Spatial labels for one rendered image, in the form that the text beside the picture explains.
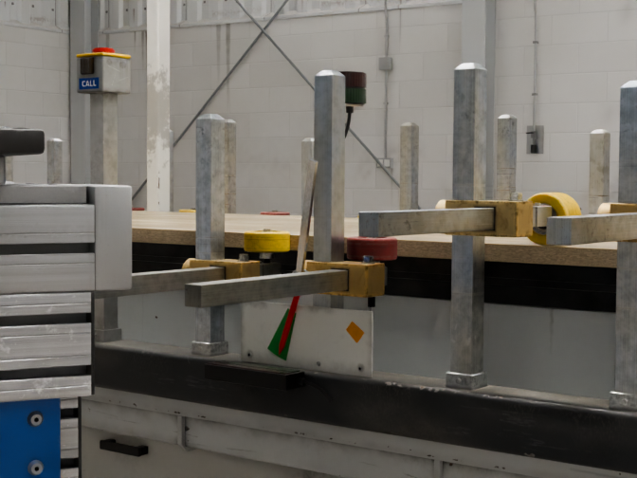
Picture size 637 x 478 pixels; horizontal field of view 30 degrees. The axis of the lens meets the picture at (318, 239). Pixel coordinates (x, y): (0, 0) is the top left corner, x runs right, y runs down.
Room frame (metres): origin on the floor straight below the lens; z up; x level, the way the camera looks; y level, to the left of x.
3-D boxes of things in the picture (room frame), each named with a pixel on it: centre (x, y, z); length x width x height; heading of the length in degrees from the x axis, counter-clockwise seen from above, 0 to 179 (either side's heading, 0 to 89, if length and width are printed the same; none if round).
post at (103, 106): (2.17, 0.39, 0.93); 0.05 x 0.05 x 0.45; 53
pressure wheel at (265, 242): (2.07, 0.09, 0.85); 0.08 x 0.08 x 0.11
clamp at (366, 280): (1.85, -0.04, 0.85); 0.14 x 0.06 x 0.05; 53
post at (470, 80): (1.71, -0.22, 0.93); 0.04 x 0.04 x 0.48; 53
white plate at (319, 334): (1.86, 0.02, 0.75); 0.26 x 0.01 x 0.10; 53
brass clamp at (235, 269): (2.00, 0.17, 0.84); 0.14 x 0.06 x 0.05; 53
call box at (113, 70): (2.17, 0.39, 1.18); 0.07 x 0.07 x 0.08; 53
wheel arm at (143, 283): (1.91, 0.21, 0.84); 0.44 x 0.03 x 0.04; 143
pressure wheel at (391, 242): (1.88, -0.09, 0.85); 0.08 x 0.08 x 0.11
